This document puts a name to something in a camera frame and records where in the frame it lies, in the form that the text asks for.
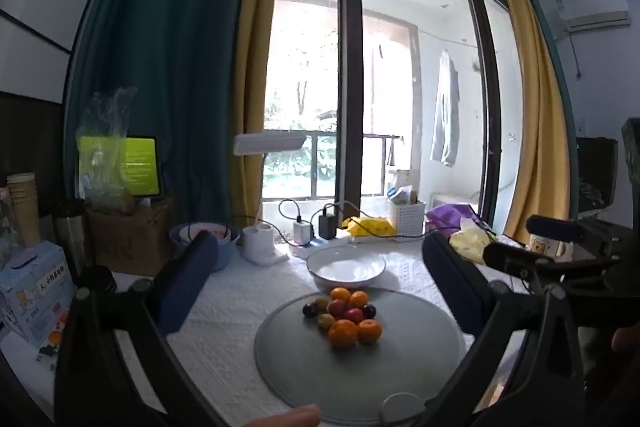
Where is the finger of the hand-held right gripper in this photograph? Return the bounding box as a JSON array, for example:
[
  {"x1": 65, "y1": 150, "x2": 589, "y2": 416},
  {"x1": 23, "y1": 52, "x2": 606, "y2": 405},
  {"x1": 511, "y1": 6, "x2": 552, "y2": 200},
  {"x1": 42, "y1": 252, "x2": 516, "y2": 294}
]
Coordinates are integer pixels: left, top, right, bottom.
[
  {"x1": 526, "y1": 215, "x2": 584, "y2": 241},
  {"x1": 482, "y1": 241, "x2": 557, "y2": 274}
]

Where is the white air conditioner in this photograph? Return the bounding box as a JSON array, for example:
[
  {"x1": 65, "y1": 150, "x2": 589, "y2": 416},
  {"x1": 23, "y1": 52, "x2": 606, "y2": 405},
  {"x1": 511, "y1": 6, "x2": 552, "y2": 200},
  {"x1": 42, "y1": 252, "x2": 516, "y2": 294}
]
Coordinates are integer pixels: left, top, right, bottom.
[{"x1": 544, "y1": 0, "x2": 631, "y2": 42}]

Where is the stack of paper cups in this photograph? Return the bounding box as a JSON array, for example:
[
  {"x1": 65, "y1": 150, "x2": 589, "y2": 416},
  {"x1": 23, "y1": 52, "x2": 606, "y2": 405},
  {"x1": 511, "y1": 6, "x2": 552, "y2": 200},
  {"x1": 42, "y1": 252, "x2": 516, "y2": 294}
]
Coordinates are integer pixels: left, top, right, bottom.
[{"x1": 6, "y1": 173, "x2": 42, "y2": 248}]

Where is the tablet with green screen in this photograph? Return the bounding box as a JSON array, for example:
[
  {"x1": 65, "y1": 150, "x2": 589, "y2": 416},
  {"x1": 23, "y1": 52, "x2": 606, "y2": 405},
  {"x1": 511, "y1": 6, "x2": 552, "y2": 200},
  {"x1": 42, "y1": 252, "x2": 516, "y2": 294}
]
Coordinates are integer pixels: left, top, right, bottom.
[{"x1": 77, "y1": 134, "x2": 166, "y2": 200}]

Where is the white outdoor unit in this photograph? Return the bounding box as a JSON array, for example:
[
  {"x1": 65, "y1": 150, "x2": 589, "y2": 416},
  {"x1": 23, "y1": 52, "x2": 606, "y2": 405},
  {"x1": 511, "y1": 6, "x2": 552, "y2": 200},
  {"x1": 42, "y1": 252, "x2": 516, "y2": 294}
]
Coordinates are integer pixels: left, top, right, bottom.
[{"x1": 430, "y1": 191, "x2": 481, "y2": 214}]

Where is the person's right hand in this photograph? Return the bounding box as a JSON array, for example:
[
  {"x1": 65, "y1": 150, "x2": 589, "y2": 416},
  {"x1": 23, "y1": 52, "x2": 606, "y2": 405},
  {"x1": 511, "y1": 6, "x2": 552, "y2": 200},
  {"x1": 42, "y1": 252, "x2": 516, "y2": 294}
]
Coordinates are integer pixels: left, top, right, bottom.
[{"x1": 612, "y1": 327, "x2": 640, "y2": 354}]

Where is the white desk lamp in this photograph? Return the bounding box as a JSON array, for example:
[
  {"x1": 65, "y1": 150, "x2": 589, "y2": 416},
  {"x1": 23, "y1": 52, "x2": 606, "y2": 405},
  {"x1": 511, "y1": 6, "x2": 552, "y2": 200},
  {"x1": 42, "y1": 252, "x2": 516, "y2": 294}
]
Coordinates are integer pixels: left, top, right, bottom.
[{"x1": 234, "y1": 132, "x2": 306, "y2": 267}]

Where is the blue bowl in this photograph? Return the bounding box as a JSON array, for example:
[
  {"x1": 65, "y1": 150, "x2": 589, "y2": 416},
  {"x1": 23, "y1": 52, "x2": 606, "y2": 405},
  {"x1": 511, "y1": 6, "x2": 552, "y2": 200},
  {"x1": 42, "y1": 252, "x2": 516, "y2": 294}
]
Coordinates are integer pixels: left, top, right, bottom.
[{"x1": 169, "y1": 222, "x2": 240, "y2": 273}]

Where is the yellow curtain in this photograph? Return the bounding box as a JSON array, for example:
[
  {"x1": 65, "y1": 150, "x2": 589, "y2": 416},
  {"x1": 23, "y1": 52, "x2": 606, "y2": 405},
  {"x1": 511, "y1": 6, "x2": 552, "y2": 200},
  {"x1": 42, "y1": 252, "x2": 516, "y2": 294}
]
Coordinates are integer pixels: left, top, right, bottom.
[
  {"x1": 487, "y1": 0, "x2": 579, "y2": 238},
  {"x1": 232, "y1": 0, "x2": 291, "y2": 219}
]

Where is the purple cloth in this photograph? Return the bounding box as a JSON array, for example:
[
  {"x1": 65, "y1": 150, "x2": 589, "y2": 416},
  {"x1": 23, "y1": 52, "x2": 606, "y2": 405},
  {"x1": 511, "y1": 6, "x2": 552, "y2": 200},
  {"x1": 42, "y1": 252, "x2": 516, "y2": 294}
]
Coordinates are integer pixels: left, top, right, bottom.
[{"x1": 425, "y1": 203, "x2": 482, "y2": 233}]

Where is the blue white bottle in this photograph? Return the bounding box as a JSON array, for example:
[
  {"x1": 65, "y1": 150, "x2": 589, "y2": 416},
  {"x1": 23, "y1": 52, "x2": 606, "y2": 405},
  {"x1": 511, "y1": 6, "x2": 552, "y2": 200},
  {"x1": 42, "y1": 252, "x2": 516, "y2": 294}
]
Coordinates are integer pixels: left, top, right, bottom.
[{"x1": 387, "y1": 185, "x2": 416, "y2": 206}]

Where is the black round lid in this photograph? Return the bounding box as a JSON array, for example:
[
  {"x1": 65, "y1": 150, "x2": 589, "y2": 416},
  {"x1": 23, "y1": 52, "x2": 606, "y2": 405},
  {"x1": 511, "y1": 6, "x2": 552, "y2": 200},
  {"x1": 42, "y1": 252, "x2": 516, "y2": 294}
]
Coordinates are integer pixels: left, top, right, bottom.
[{"x1": 80, "y1": 264, "x2": 118, "y2": 295}]

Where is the yellow tissue pack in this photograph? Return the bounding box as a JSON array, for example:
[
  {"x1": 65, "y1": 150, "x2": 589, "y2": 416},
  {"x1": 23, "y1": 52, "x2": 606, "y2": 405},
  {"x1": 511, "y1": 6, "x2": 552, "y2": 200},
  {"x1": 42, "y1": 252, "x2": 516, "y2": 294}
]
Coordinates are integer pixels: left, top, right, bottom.
[{"x1": 449, "y1": 217, "x2": 499, "y2": 266}]

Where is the yellow plastic bag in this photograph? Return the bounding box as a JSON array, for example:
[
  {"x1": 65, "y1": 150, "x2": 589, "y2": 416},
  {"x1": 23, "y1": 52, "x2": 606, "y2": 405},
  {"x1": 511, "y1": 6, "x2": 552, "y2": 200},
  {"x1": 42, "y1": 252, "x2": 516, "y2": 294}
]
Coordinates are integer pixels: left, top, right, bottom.
[{"x1": 341, "y1": 216, "x2": 397, "y2": 238}]

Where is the cardboard box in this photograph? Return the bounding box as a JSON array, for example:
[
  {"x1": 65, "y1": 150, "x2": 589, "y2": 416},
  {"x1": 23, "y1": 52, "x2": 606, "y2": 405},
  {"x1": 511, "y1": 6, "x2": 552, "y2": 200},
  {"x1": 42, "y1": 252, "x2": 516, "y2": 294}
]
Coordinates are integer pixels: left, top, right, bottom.
[{"x1": 87, "y1": 197, "x2": 173, "y2": 278}]

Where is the person's left hand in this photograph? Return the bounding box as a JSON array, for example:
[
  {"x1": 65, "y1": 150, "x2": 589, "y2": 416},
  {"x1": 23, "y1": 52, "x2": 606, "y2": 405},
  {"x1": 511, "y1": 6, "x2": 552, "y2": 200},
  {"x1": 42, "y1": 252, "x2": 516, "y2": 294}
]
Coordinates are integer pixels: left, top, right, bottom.
[{"x1": 247, "y1": 404, "x2": 322, "y2": 427}]

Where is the clear plastic bag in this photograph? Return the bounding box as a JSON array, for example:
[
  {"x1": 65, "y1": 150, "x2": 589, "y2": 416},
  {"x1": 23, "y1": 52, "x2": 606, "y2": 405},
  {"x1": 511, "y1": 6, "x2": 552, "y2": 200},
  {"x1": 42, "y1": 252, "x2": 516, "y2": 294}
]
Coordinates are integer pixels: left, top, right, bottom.
[{"x1": 75, "y1": 87, "x2": 140, "y2": 212}]

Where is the white bowl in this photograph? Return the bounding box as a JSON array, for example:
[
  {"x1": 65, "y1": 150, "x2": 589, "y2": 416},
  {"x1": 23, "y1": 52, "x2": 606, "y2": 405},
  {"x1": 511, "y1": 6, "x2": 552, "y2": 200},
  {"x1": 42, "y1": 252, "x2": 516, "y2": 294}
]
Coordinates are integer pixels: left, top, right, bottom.
[{"x1": 306, "y1": 246, "x2": 387, "y2": 286}]

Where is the black monitor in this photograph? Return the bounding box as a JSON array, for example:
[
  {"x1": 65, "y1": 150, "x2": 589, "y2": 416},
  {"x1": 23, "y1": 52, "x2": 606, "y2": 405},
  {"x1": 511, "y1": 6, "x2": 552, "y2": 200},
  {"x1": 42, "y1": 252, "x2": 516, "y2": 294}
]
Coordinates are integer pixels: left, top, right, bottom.
[{"x1": 575, "y1": 137, "x2": 621, "y2": 214}]

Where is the hanging grey shirt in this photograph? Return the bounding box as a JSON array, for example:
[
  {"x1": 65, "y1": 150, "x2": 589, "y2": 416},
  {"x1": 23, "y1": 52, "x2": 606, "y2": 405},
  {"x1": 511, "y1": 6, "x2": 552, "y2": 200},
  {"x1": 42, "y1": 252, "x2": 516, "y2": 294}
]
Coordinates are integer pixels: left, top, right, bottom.
[{"x1": 429, "y1": 49, "x2": 461, "y2": 168}]

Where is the white plastic basket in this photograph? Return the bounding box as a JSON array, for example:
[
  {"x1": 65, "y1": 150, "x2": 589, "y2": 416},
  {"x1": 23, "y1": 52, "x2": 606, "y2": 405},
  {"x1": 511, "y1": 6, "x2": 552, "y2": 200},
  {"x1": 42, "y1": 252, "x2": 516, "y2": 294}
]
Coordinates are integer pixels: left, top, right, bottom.
[{"x1": 387, "y1": 199, "x2": 426, "y2": 238}]

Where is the black charger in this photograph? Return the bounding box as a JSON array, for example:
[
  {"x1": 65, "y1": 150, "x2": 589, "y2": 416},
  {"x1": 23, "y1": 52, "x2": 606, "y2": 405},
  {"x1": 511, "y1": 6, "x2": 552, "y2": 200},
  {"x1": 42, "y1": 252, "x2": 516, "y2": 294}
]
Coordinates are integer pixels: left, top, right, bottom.
[{"x1": 318, "y1": 205, "x2": 339, "y2": 240}]

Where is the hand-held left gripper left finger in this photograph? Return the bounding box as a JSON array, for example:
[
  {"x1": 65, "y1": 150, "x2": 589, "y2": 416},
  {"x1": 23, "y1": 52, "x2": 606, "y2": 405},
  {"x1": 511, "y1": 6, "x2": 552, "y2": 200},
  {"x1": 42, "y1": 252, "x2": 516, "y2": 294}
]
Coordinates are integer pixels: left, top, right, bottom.
[{"x1": 55, "y1": 231, "x2": 226, "y2": 427}]

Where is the balcony railing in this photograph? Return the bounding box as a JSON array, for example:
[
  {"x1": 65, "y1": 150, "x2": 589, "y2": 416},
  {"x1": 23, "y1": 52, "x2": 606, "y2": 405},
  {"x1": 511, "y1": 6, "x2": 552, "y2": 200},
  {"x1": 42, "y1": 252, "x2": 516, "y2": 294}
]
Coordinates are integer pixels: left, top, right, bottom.
[{"x1": 263, "y1": 129, "x2": 402, "y2": 200}]

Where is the teal curtain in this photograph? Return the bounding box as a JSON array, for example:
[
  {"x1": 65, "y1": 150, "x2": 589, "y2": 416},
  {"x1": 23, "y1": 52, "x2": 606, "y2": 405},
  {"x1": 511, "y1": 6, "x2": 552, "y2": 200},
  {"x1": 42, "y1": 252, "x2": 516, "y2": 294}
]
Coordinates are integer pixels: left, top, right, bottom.
[
  {"x1": 62, "y1": 0, "x2": 264, "y2": 230},
  {"x1": 517, "y1": 0, "x2": 576, "y2": 128}
]

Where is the round grey glass tray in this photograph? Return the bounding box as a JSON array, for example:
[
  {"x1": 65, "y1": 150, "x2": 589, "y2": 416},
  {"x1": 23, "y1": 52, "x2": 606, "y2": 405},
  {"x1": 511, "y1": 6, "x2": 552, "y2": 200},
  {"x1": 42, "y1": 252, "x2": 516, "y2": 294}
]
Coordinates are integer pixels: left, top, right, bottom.
[{"x1": 254, "y1": 287, "x2": 467, "y2": 426}]

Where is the blue printed box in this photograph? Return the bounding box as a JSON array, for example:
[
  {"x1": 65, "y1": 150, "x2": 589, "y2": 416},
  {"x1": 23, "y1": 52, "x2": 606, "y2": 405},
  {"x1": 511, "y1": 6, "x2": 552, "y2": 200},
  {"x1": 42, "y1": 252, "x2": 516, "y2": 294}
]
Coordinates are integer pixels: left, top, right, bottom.
[{"x1": 0, "y1": 241, "x2": 76, "y2": 350}]

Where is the steel thermos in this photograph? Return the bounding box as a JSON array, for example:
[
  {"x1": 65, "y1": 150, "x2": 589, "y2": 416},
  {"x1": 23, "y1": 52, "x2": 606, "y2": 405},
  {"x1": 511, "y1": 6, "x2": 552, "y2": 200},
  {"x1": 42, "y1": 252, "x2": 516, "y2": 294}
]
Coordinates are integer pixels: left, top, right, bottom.
[{"x1": 54, "y1": 199, "x2": 91, "y2": 278}]

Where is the dark window frame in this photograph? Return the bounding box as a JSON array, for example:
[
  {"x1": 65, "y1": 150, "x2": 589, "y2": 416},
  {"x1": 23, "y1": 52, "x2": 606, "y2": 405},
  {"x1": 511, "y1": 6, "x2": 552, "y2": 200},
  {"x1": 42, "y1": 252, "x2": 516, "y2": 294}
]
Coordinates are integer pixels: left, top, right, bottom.
[{"x1": 280, "y1": 0, "x2": 506, "y2": 228}]

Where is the white power strip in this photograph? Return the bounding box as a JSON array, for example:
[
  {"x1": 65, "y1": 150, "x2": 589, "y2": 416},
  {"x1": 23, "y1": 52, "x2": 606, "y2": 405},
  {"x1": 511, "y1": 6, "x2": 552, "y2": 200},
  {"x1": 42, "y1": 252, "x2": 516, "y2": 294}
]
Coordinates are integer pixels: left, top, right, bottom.
[{"x1": 290, "y1": 229, "x2": 352, "y2": 258}]

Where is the white mug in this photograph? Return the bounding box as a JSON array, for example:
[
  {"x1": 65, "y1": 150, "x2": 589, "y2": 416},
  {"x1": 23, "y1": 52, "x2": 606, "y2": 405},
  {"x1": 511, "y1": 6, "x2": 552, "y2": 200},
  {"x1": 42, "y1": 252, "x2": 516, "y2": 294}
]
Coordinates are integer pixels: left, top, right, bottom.
[{"x1": 529, "y1": 234, "x2": 574, "y2": 263}]

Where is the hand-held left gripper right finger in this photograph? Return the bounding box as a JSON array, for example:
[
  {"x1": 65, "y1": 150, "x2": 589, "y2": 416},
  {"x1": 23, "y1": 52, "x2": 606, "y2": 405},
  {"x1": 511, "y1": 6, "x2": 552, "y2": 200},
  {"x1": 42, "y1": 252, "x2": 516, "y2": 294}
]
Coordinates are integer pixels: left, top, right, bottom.
[{"x1": 415, "y1": 232, "x2": 587, "y2": 427}]

